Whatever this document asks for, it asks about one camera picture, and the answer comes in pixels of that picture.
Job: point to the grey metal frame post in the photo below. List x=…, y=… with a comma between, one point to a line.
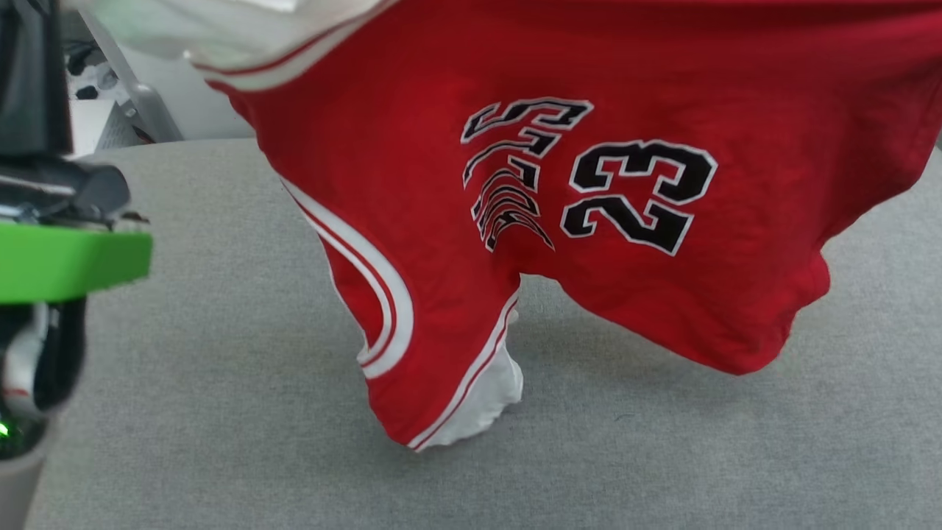
x=151, y=110

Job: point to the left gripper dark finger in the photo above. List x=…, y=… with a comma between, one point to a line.
x=33, y=81

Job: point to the red basketball jersey number 23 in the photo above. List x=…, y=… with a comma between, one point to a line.
x=589, y=258

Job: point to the white power supply box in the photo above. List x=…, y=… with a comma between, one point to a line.
x=96, y=129

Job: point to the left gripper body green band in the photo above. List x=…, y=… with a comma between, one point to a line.
x=66, y=261

